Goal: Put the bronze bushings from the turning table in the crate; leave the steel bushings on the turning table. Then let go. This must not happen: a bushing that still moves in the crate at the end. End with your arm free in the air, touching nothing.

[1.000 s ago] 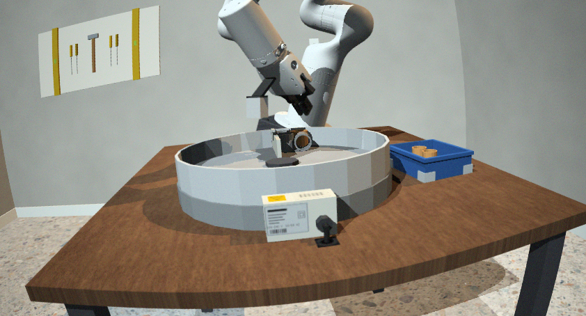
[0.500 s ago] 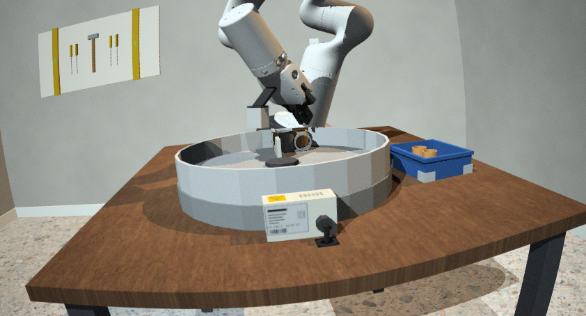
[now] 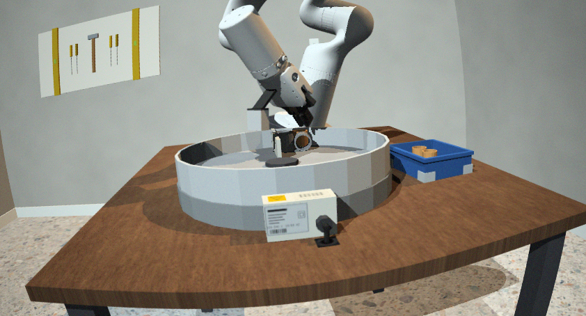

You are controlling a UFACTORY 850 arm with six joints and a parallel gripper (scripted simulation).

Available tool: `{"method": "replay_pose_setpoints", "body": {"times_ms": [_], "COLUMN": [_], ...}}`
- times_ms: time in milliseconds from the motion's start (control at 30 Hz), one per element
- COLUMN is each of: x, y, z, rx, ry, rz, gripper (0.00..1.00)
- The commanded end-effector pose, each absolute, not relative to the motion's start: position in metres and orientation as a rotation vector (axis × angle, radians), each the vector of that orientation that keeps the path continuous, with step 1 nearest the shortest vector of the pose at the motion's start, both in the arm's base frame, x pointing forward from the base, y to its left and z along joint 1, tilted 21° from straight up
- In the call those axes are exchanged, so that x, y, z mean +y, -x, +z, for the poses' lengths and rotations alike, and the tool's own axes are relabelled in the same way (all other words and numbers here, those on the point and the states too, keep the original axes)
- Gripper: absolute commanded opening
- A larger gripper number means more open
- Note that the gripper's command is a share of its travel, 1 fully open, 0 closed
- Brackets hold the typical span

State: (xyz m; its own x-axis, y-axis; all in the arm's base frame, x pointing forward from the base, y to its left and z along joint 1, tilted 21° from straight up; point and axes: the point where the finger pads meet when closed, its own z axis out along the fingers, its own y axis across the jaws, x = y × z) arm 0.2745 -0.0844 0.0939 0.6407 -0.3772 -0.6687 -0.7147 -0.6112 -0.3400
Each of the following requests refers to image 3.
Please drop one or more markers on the blue plastic crate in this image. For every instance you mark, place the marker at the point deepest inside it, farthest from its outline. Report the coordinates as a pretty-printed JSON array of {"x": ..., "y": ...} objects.
[{"x": 444, "y": 165}]

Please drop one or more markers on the bronze cylinder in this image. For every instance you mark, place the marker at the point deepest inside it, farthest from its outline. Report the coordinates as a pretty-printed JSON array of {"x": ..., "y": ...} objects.
[
  {"x": 418, "y": 151},
  {"x": 429, "y": 153},
  {"x": 301, "y": 140}
]

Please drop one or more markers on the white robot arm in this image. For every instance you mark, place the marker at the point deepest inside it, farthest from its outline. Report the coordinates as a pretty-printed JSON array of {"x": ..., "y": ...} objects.
[{"x": 244, "y": 32}]

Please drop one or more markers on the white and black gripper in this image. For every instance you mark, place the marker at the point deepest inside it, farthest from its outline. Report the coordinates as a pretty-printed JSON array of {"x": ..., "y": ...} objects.
[{"x": 292, "y": 90}]

